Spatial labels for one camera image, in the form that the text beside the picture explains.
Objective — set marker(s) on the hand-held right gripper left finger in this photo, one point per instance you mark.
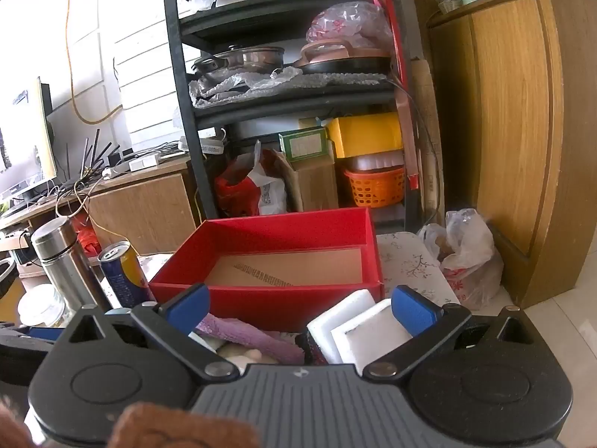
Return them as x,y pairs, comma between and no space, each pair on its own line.
191,309

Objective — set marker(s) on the steel pot with lid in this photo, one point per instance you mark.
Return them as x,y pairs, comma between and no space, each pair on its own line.
252,58

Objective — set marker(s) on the clear plastic container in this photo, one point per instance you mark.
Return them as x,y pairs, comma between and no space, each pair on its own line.
373,161

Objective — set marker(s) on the glass jar with gold label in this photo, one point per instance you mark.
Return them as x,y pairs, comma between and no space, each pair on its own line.
42,308

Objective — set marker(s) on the blue and yellow drink can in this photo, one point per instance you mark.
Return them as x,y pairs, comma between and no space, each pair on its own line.
123,280

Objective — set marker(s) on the small white wicker basket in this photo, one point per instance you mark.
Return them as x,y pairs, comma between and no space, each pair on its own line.
450,5

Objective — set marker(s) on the white printed plastic bag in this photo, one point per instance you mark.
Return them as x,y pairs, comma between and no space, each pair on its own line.
270,196

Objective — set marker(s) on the long red board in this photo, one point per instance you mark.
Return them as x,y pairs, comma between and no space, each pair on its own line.
396,56

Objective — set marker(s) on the red crumpled bag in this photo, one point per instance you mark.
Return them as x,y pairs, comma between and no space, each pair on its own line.
87,239

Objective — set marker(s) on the yellow box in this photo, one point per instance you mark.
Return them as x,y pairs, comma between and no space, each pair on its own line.
368,135

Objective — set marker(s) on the white power strip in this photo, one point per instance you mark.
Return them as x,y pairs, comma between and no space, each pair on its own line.
205,145

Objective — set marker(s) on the stainless steel thermos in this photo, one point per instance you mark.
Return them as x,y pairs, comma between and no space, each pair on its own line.
65,266

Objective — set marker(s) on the brown cardboard box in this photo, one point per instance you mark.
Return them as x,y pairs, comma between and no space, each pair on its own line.
312,186

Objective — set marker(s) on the wooden media stand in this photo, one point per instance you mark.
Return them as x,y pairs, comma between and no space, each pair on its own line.
140,210

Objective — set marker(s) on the thick white foam block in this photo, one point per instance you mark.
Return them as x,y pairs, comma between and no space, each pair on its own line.
336,317

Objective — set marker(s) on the cream plush toy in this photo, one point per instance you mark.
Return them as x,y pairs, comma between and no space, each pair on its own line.
233,353

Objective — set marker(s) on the flat screen monitor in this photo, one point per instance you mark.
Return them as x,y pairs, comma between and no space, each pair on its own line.
18,140

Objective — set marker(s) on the grey set-top box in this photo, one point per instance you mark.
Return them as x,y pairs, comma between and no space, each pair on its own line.
18,190

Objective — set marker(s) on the black metal shelf rack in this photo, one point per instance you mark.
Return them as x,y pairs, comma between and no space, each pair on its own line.
289,105

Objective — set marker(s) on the clear crumpled plastic wrap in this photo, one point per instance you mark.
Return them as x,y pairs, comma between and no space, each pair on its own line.
233,86

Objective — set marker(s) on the black router with antennas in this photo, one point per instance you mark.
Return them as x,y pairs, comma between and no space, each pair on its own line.
91,168

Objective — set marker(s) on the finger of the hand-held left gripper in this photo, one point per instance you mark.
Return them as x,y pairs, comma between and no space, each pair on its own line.
44,332

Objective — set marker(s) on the wooden cabinet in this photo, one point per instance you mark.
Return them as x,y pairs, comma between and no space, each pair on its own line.
513,126

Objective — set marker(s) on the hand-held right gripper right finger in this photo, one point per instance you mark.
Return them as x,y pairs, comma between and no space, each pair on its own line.
411,310

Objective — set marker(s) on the white and red plastic bag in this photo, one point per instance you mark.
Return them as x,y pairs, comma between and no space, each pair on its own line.
466,261

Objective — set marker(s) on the purple fleece cloth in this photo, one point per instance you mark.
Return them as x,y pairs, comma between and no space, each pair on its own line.
252,336

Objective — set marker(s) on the pink printed plastic bag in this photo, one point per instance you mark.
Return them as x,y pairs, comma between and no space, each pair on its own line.
347,23

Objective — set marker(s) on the thin white foam block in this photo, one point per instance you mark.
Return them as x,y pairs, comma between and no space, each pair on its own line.
373,336

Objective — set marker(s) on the white adapter box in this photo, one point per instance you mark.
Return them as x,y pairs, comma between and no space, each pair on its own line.
143,163

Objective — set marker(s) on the brown plush toy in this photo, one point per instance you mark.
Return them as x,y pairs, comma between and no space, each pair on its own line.
177,429

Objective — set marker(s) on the green box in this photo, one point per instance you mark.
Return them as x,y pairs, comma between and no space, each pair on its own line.
303,144

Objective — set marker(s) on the red cardboard box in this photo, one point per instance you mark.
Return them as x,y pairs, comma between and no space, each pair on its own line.
261,303

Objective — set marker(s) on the orange plastic basket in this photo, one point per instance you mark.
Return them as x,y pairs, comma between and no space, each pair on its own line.
375,189

